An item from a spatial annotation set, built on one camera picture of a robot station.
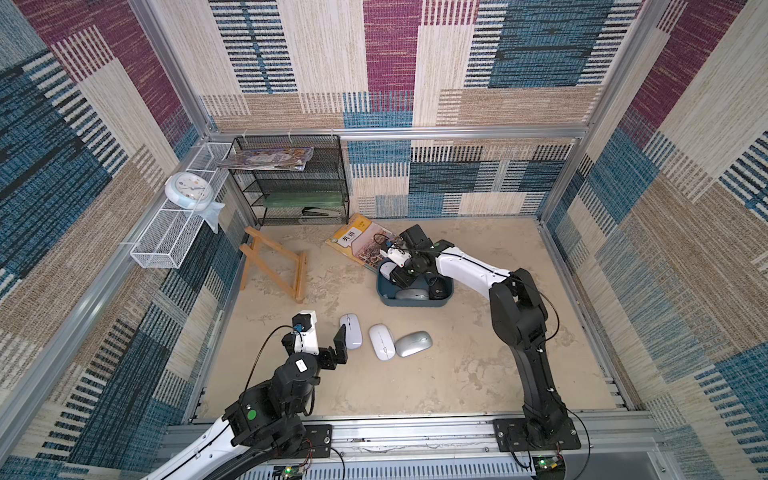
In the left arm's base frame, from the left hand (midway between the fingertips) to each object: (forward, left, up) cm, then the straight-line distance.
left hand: (328, 326), depth 73 cm
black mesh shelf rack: (+57, +7, +3) cm, 57 cm away
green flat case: (+53, +16, -5) cm, 56 cm away
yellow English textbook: (+46, -5, -21) cm, 51 cm away
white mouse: (+6, -4, -17) cm, 18 cm away
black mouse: (+19, -32, -15) cm, 40 cm away
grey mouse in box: (+18, -22, -16) cm, 33 cm away
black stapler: (+48, +10, -7) cm, 49 cm away
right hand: (+25, -18, -12) cm, 33 cm away
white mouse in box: (+25, -14, -11) cm, 31 cm away
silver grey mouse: (+4, -22, -20) cm, 30 cm away
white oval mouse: (+3, -13, -16) cm, 20 cm away
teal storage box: (+19, -15, -15) cm, 29 cm away
